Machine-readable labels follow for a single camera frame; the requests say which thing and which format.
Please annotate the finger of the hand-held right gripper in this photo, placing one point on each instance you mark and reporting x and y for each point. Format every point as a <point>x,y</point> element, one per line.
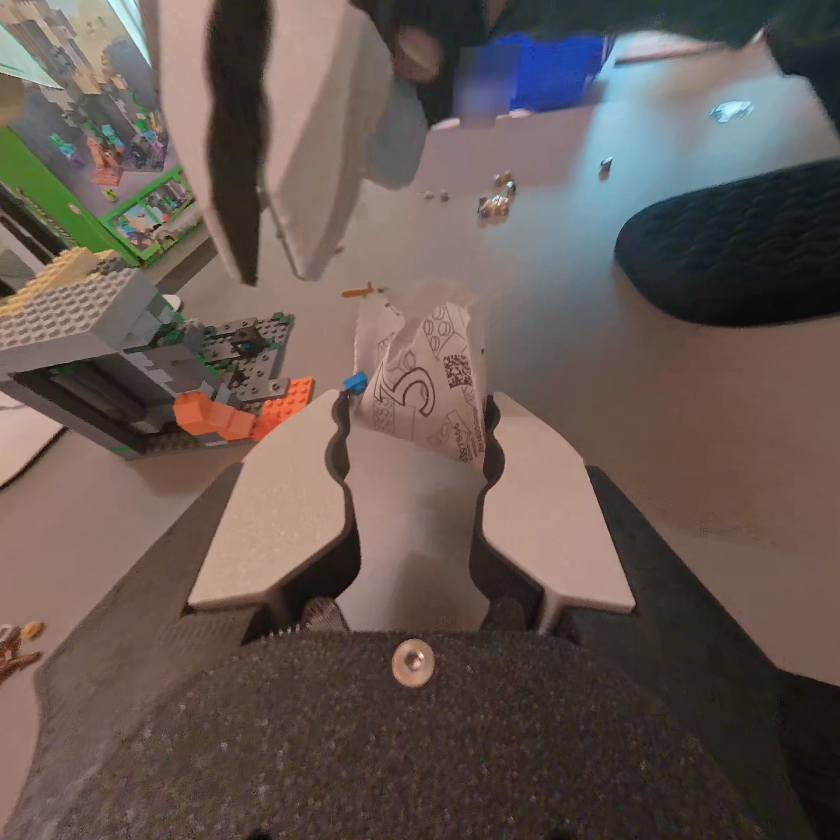
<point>321,131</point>
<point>184,79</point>

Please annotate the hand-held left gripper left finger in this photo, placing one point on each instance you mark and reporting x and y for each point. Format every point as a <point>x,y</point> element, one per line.
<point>275,518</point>

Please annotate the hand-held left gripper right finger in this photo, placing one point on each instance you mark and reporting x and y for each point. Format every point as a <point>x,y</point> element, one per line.
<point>558,525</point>

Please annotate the small light brown toy piece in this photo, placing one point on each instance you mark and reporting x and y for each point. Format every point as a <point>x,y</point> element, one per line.
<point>505,182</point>

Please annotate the tan toy block assembly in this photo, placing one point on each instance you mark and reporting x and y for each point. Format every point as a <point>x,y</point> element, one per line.
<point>493,207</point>

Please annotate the zombie toy figure gold sword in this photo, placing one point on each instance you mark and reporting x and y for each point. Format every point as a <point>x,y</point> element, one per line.
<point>361,291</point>

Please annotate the small white printed bag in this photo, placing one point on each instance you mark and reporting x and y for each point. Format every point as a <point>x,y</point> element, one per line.
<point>420,394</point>

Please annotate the person's right forearm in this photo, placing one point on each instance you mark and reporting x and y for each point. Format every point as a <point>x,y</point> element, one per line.
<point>656,16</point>

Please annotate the grey desk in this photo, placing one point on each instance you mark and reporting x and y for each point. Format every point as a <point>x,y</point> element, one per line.
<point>623,426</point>

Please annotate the green toy box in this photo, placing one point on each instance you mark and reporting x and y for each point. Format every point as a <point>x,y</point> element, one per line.
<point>85,131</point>

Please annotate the blue plastic bin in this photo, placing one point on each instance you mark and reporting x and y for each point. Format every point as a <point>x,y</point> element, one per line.
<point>551,72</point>

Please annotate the grey toy brick building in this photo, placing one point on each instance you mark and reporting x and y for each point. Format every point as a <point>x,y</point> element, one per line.
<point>118,367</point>

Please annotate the tan round stud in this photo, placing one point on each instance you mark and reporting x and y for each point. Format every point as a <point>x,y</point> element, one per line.
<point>31,630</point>

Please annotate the brown twig toy piece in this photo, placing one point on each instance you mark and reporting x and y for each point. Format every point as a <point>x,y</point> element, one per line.
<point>13,656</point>

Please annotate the black rounded object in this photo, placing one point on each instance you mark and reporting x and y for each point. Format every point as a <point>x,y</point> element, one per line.
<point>814,72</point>

